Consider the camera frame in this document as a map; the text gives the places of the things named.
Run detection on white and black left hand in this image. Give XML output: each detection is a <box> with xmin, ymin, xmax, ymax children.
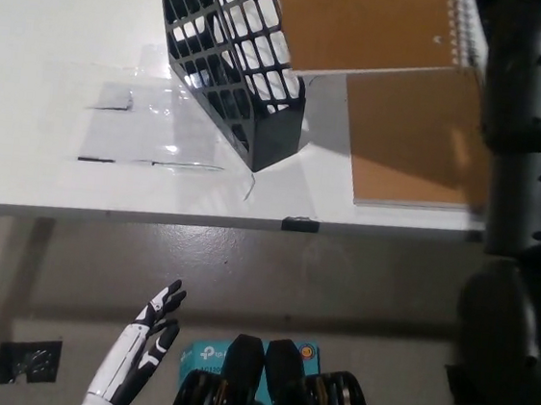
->
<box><xmin>84</xmin><ymin>270</ymin><xmax>190</xmax><ymax>405</ymax></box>

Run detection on brown spiral notebook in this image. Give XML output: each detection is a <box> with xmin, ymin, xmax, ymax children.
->
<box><xmin>259</xmin><ymin>0</ymin><xmax>496</xmax><ymax>96</ymax></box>
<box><xmin>331</xmin><ymin>55</ymin><xmax>505</xmax><ymax>220</ymax></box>

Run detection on black lattice book holder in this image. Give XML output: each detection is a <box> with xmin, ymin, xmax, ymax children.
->
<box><xmin>135</xmin><ymin>0</ymin><xmax>317</xmax><ymax>177</ymax></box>

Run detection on teal router box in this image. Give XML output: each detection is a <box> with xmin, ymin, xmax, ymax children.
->
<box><xmin>176</xmin><ymin>326</ymin><xmax>322</xmax><ymax>405</ymax></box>

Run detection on grey table leg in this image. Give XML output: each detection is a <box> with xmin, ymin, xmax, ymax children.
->
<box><xmin>0</xmin><ymin>213</ymin><xmax>57</xmax><ymax>354</ymax></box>

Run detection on black table edge clip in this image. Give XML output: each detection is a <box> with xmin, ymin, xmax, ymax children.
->
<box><xmin>280</xmin><ymin>215</ymin><xmax>321</xmax><ymax>235</ymax></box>

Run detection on clear plastic sheet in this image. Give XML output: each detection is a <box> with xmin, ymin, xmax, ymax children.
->
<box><xmin>64</xmin><ymin>37</ymin><xmax>242</xmax><ymax>178</ymax></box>

